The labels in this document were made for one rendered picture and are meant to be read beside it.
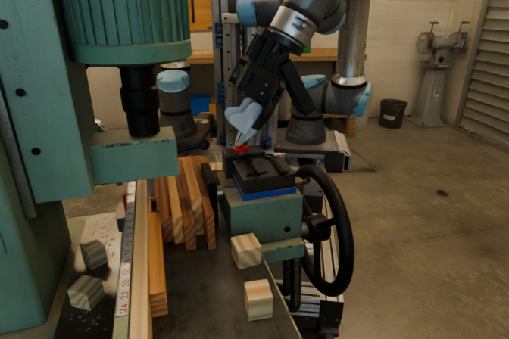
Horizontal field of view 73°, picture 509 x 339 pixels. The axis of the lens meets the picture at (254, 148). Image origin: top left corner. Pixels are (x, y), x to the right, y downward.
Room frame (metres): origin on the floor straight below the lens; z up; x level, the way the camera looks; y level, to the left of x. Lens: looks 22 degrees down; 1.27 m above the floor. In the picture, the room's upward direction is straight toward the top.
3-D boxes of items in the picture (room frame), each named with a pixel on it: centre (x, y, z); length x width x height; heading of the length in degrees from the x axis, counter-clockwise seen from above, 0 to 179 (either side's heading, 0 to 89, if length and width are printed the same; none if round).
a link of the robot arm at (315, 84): (1.20, -0.20, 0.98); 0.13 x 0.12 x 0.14; 67
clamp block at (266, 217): (0.58, 0.00, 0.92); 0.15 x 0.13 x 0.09; 16
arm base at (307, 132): (1.21, -0.19, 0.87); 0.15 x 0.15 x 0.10
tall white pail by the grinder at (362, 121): (3.86, -1.20, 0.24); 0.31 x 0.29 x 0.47; 98
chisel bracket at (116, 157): (0.55, 0.21, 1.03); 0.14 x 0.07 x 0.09; 106
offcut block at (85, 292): (0.45, 0.29, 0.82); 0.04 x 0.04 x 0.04; 75
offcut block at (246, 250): (0.44, 0.01, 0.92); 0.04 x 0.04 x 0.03; 20
